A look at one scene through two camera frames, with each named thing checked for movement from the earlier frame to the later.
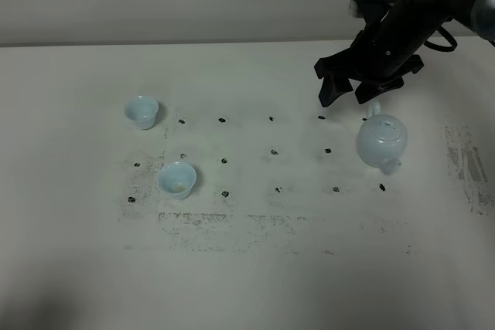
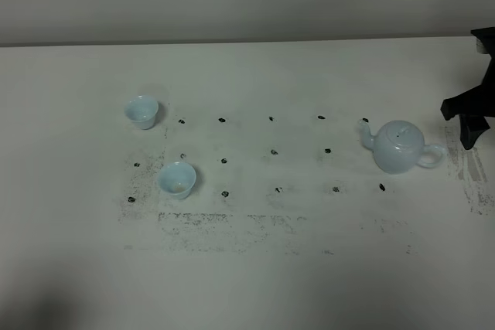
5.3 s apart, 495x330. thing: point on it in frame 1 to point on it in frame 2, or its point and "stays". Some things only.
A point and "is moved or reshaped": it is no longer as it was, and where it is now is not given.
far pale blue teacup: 141,110 stays
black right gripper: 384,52 to 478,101
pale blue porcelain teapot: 382,139 is moved or reshaped
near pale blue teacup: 177,178 stays
